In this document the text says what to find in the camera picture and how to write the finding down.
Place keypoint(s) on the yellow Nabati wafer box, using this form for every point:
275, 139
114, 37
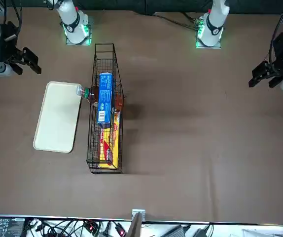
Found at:
109, 148

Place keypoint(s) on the aluminium profile post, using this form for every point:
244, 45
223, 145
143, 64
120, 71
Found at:
135, 224

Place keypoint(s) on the white rectangular plastic tray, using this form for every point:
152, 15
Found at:
57, 118

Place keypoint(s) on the amber tea bottle white cap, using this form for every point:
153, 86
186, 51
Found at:
86, 93

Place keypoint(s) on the black power strip red lights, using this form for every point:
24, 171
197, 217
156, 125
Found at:
92, 227

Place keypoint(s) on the black labelled power adapter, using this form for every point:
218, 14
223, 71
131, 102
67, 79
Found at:
6, 227

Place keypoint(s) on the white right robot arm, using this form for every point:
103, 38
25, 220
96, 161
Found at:
70, 17

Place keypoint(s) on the grey ribbed power adapter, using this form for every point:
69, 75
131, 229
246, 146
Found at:
176, 232

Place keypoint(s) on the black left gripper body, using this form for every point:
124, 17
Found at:
280, 49

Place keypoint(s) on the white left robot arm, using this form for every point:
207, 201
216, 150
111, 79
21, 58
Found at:
215, 22

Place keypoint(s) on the blue Oreo cookie box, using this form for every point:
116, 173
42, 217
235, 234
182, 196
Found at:
105, 98

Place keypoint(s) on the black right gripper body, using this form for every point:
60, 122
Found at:
8, 51

